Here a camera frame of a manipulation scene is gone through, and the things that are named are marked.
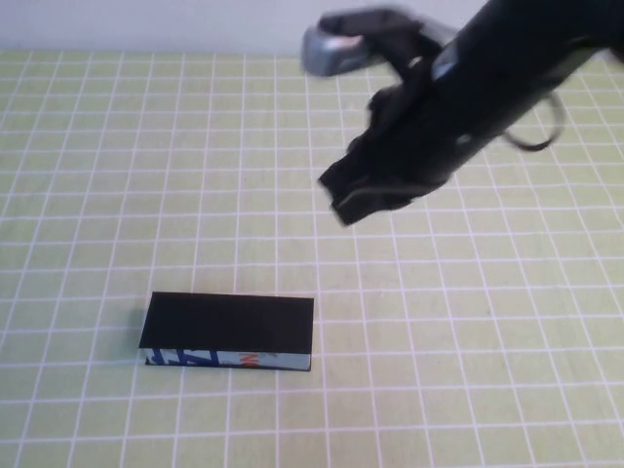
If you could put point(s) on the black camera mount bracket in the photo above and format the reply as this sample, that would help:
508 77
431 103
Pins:
409 44

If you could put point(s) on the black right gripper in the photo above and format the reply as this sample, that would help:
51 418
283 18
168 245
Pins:
400 141

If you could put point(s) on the green checkered tablecloth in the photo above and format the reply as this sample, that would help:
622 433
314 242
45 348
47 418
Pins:
146 170

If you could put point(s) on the black glasses case printed side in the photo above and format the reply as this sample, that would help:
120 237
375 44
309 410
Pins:
229 322

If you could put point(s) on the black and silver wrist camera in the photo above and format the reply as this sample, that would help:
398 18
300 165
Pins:
331 53

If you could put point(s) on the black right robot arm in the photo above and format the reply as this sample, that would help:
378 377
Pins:
512 58

